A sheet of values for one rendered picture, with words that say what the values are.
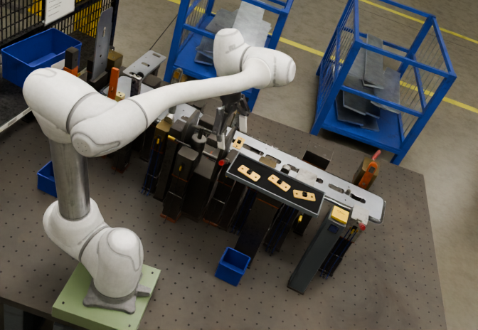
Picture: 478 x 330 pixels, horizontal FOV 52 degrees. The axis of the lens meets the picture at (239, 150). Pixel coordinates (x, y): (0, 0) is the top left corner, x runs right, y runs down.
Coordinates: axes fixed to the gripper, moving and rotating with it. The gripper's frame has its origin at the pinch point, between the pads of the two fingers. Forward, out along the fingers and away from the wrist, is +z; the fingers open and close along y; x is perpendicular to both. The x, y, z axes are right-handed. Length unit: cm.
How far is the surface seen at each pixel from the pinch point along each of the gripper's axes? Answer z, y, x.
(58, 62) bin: -14, -11, 83
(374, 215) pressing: 44, 39, -45
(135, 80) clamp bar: -10.9, -1.1, 48.0
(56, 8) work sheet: -28, 8, 105
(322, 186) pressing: 37, 34, -22
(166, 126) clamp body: 7.6, 0.4, 35.2
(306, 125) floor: 130, 207, 80
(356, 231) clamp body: 41, 22, -45
